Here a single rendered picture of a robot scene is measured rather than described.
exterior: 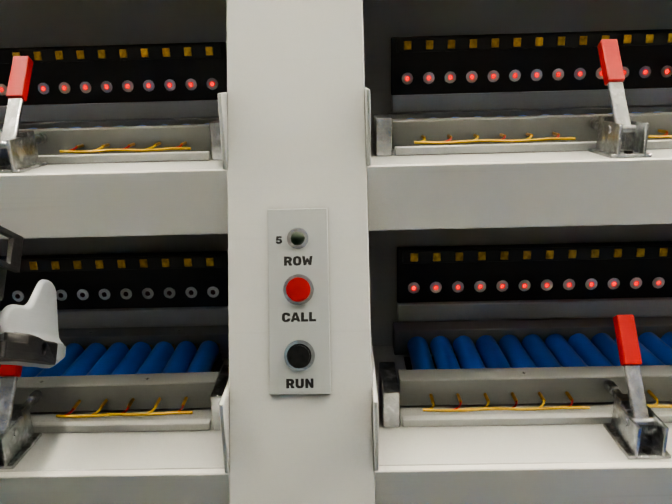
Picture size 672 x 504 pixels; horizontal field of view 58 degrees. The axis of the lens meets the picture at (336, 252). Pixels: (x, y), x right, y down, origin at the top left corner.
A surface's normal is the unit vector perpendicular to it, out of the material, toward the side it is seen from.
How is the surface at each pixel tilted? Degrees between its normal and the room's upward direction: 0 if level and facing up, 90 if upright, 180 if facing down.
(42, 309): 90
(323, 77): 90
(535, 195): 111
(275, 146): 90
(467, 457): 21
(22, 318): 90
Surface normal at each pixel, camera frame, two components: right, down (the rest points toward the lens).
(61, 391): 0.01, 0.28
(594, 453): -0.03, -0.96
